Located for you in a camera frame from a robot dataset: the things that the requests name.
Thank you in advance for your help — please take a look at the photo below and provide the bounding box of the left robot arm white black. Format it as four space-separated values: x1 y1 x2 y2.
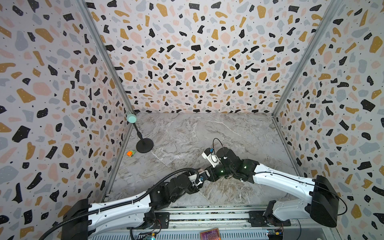
61 169 212 240

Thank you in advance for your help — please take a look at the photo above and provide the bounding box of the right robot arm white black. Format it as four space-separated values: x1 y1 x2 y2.
202 147 341 228

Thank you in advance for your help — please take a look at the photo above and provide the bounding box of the green microphone on black stand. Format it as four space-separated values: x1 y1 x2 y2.
127 114 154 154

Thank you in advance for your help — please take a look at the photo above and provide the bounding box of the pink circuit board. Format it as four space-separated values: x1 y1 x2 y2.
200 228 221 240

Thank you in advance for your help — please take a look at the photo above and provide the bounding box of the small orange green toy car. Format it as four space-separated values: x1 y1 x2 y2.
127 151 136 157

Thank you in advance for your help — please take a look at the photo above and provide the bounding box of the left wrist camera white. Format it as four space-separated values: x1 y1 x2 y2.
189 171 211 185

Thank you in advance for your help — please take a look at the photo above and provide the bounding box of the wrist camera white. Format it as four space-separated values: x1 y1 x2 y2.
202 148 220 168
189 171 211 185

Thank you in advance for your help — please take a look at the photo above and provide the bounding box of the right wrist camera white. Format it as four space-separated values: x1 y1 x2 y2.
202 148 220 168

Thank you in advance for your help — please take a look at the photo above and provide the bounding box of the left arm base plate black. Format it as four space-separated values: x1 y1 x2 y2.
134 212 170 229

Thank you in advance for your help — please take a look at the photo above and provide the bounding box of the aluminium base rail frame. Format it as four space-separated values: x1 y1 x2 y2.
93 205 341 240

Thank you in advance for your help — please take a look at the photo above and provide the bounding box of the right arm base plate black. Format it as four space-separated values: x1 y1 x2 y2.
248 200 291 227

